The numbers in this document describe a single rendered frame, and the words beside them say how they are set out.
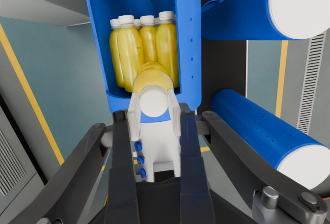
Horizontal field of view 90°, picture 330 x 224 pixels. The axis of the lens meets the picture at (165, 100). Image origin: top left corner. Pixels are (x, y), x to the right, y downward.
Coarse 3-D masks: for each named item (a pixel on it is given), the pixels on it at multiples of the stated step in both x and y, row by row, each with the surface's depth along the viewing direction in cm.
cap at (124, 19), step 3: (126, 15) 41; (129, 15) 41; (120, 18) 42; (123, 18) 41; (126, 18) 41; (129, 18) 42; (132, 18) 42; (120, 21) 42; (123, 21) 42; (126, 21) 42; (129, 21) 42; (132, 21) 42; (120, 24) 43
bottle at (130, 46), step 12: (132, 24) 42; (120, 36) 42; (132, 36) 42; (120, 48) 43; (132, 48) 42; (120, 60) 45; (132, 60) 43; (144, 60) 46; (132, 72) 44; (132, 84) 46
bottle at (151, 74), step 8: (144, 64) 36; (152, 64) 33; (160, 64) 36; (144, 72) 26; (152, 72) 26; (160, 72) 26; (136, 80) 26; (144, 80) 24; (152, 80) 24; (160, 80) 24; (168, 80) 26; (136, 88) 25; (144, 88) 23; (160, 88) 23
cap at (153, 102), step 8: (152, 88) 22; (144, 96) 21; (152, 96) 21; (160, 96) 21; (144, 104) 22; (152, 104) 22; (160, 104) 22; (144, 112) 22; (152, 112) 22; (160, 112) 22
